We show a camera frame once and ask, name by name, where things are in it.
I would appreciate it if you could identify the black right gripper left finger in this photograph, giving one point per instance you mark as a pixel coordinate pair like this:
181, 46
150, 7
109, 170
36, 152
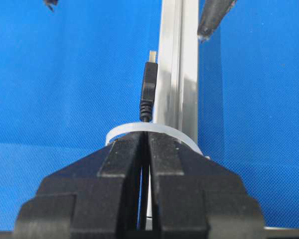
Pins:
95, 197

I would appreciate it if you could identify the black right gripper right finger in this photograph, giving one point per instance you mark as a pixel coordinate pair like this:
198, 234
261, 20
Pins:
196, 198

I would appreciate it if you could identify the aluminium extrusion square frame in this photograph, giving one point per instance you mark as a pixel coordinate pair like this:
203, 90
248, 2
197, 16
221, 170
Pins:
176, 96

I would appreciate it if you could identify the white zip tie loop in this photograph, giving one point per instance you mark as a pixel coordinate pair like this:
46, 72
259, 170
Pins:
152, 127

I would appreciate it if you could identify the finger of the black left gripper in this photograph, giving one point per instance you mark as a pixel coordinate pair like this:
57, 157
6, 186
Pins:
213, 13
51, 4

